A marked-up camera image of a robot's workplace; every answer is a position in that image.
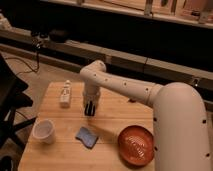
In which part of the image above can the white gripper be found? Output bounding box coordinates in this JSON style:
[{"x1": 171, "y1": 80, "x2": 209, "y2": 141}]
[{"x1": 82, "y1": 83, "x2": 100, "y2": 116}]

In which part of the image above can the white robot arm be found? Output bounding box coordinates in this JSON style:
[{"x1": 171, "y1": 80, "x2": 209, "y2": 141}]
[{"x1": 80, "y1": 60, "x2": 213, "y2": 171}]

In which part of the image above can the blue sponge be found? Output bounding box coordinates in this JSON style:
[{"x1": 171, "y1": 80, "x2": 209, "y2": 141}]
[{"x1": 75, "y1": 127, "x2": 98, "y2": 149}]

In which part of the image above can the orange ribbed bowl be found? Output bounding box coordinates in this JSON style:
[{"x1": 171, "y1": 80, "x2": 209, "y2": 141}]
[{"x1": 117, "y1": 125, "x2": 154, "y2": 167}]

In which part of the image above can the black office chair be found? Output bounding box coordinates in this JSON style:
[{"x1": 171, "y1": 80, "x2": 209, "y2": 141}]
[{"x1": 0, "y1": 54, "x2": 37, "y2": 171}]

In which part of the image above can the black cable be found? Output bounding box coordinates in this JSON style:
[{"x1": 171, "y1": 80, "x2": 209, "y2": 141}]
[{"x1": 3, "y1": 41, "x2": 43, "y2": 76}]

